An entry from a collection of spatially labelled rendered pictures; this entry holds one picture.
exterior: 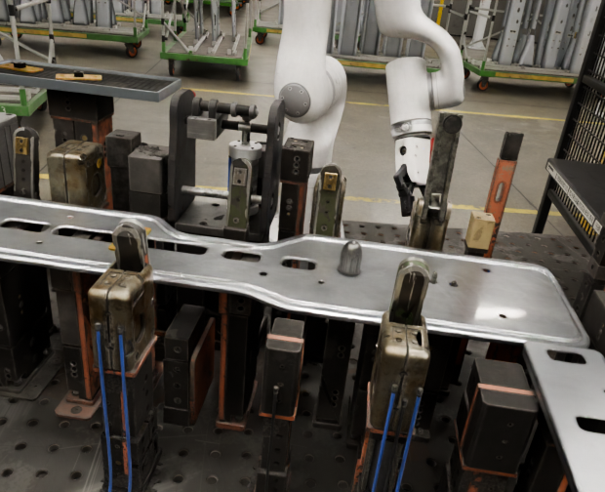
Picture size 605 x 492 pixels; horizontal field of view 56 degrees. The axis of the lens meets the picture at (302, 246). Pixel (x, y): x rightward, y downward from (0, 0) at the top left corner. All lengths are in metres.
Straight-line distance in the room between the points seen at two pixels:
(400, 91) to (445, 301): 0.53
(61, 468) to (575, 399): 0.72
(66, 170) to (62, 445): 0.45
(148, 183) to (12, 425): 0.45
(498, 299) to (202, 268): 0.43
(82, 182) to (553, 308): 0.78
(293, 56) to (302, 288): 0.58
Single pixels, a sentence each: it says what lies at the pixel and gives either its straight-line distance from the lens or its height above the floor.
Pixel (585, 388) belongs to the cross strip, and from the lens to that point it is 0.76.
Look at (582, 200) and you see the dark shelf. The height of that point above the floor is 1.03.
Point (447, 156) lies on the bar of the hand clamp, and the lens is 0.96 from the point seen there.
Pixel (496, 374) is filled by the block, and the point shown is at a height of 0.98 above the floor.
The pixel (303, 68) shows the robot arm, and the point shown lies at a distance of 1.22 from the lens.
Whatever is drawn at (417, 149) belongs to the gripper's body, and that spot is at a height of 1.08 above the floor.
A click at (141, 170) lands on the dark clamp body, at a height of 1.05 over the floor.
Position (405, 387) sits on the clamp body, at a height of 1.00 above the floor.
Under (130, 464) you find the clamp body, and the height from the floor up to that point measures 0.78.
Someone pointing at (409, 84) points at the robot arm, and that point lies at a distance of 1.23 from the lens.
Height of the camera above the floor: 1.42
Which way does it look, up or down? 27 degrees down
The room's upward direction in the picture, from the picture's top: 6 degrees clockwise
